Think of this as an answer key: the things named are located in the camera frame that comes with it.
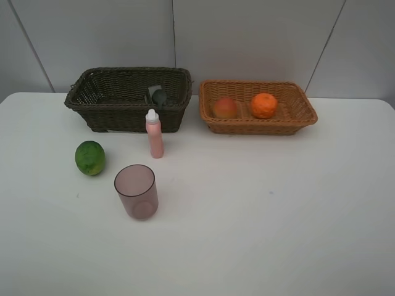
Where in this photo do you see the red orange peach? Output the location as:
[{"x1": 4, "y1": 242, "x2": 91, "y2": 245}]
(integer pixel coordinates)
[{"x1": 212, "y1": 97, "x2": 238, "y2": 119}]

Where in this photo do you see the pink bottle white cap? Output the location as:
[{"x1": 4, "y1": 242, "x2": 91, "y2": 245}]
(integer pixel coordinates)
[{"x1": 146, "y1": 109, "x2": 164, "y2": 158}]

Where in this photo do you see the dark green rectangular bottle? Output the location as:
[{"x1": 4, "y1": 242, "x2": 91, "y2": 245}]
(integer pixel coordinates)
[{"x1": 144, "y1": 85, "x2": 167, "y2": 109}]

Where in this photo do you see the translucent purple plastic cup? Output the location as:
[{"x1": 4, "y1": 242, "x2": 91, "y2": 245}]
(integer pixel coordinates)
[{"x1": 114, "y1": 164, "x2": 159, "y2": 220}]

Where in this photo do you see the orange tangerine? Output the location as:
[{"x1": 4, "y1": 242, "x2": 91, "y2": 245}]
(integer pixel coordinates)
[{"x1": 251, "y1": 93, "x2": 278, "y2": 119}]

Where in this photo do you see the dark brown wicker basket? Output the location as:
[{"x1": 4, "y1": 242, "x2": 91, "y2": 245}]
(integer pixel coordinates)
[{"x1": 65, "y1": 67, "x2": 192, "y2": 133}]

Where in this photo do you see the orange wicker basket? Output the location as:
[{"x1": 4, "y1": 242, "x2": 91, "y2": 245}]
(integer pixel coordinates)
[{"x1": 199, "y1": 80, "x2": 318, "y2": 135}]

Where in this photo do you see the green lime fruit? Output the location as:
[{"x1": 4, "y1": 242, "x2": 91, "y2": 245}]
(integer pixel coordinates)
[{"x1": 75, "y1": 141, "x2": 106, "y2": 176}]

